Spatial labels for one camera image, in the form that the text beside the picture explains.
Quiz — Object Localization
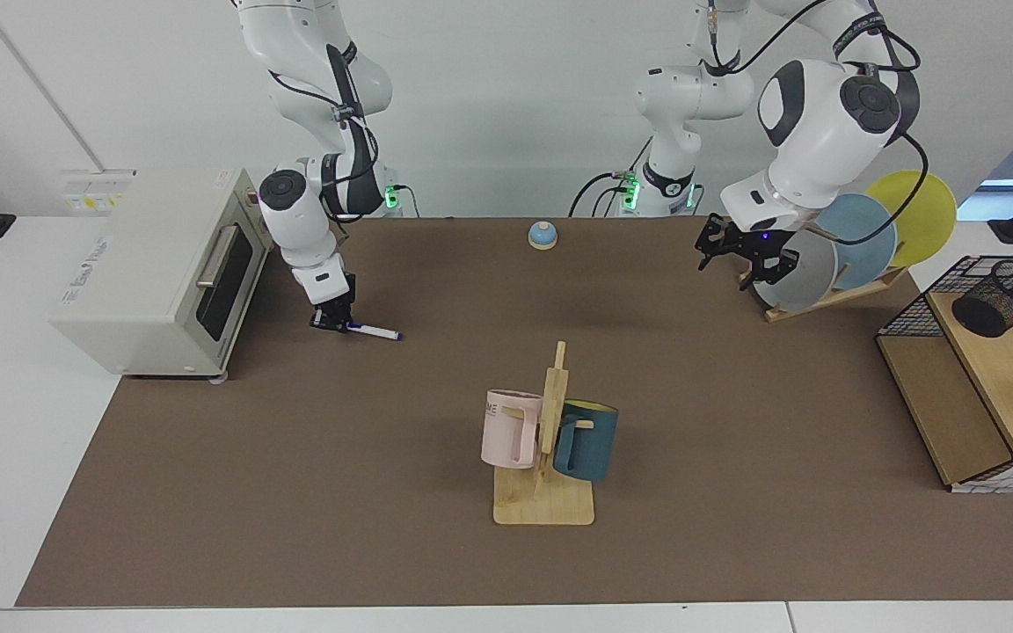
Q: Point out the light blue plate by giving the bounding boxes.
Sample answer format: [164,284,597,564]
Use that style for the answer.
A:
[814,193,899,291]

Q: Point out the white socket box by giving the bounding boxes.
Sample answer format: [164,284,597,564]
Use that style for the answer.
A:
[61,170,136,214]

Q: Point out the teal cup yellow inside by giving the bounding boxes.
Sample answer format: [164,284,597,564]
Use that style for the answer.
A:
[552,400,620,483]

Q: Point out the black base cables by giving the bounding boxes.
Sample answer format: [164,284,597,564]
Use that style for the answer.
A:
[568,170,641,218]

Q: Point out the yellow plate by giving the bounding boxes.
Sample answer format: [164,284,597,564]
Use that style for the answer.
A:
[865,170,958,267]

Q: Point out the wire basket with wooden floor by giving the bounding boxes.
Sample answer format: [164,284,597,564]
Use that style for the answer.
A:
[876,255,1013,495]

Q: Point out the brown table cloth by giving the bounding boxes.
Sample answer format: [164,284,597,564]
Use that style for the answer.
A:
[16,217,1013,608]

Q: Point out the wooden cup stand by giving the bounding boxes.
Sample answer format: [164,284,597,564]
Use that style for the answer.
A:
[493,341,595,527]

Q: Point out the black mesh pen holder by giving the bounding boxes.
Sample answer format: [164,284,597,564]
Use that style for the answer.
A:
[951,259,1013,338]

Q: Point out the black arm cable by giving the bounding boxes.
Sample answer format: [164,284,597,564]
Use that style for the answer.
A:
[269,40,382,212]
[823,9,931,247]

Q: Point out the grey plate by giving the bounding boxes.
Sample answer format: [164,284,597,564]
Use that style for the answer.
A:
[753,230,839,313]

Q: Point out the pink cup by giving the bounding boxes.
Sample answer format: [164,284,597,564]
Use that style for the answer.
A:
[481,389,544,470]

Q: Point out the wooden plate rack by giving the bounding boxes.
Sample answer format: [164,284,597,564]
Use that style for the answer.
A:
[740,264,907,324]

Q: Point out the pale toaster oven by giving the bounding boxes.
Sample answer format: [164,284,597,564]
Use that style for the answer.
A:
[49,167,274,381]

